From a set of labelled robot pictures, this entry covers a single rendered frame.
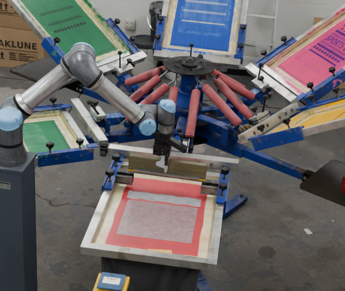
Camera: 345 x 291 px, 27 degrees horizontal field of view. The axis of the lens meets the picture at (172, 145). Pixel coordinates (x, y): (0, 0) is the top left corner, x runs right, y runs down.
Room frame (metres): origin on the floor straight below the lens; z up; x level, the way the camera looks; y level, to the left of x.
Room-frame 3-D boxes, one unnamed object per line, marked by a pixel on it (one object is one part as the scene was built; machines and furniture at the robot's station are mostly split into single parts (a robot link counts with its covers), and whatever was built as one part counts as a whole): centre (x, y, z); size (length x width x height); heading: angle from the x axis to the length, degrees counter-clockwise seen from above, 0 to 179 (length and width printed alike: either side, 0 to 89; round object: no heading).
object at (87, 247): (2.89, 0.03, 0.97); 0.79 x 0.58 x 0.04; 175
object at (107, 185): (3.15, 0.29, 0.98); 0.30 x 0.05 x 0.07; 175
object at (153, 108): (3.05, 0.13, 1.39); 0.11 x 0.11 x 0.08; 7
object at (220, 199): (3.10, -0.27, 0.98); 0.30 x 0.05 x 0.07; 175
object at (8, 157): (2.86, 0.73, 1.25); 0.15 x 0.15 x 0.10
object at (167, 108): (3.08, 0.04, 1.39); 0.09 x 0.08 x 0.11; 97
